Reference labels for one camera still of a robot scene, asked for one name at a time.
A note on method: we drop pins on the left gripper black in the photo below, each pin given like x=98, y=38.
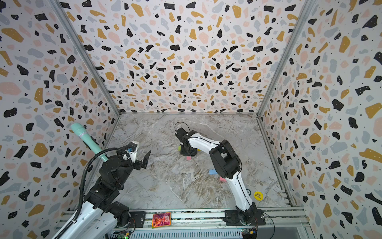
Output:
x=141, y=164

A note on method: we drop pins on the colourful card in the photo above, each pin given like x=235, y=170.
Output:
x=161, y=220

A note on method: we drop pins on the mint green toy microphone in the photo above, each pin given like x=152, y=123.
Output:
x=82, y=133

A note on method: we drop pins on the blue block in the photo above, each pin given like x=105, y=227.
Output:
x=212, y=172

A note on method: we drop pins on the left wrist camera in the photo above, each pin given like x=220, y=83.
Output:
x=132, y=146

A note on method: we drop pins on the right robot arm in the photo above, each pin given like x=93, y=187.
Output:
x=228, y=165

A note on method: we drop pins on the yellow round sticker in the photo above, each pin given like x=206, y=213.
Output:
x=258, y=196

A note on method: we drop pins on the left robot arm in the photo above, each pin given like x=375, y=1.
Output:
x=98, y=212

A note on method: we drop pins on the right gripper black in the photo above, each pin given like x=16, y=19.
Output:
x=184, y=154

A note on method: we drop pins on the aluminium front rail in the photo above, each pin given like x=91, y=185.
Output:
x=280, y=223

